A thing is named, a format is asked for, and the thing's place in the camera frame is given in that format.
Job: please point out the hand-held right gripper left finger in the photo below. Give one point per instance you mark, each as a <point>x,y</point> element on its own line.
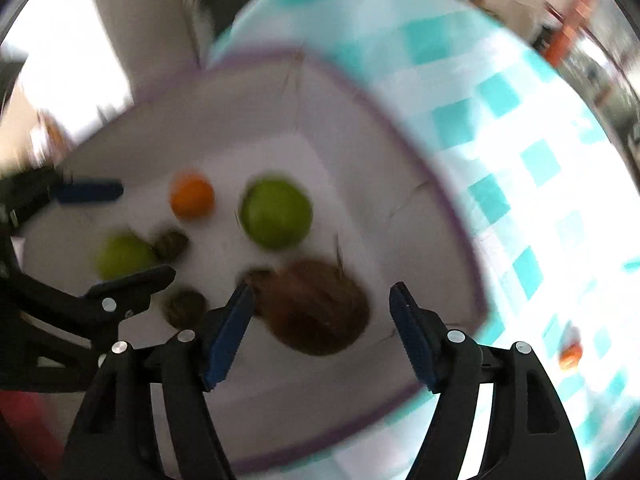
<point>227,335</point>

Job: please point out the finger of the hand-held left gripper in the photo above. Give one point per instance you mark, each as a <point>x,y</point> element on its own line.
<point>90,191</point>
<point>131,285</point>

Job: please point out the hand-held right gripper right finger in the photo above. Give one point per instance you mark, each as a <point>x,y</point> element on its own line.
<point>412,335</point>

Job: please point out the small green persimmon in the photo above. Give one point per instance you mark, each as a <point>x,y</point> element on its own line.
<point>122,257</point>

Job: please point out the large dark water chestnut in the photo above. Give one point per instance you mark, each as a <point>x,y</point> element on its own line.
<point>185,307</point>

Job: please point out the small dark water chestnut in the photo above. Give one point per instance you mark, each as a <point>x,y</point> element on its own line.
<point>171,245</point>

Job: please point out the dark red apple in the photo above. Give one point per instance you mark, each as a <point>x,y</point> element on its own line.
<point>315,305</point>

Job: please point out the orange tangerine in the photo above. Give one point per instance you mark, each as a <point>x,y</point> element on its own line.
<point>192,200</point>

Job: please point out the large green persimmon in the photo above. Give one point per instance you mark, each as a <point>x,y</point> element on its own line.
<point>276,212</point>

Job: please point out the small red tomato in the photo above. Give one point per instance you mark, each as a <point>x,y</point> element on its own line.
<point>570,353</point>

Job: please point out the teal white checkered tablecloth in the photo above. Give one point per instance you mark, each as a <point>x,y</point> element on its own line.
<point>450,60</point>

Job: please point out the orange metal frame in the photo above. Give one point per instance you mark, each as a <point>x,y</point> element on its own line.
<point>567,25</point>

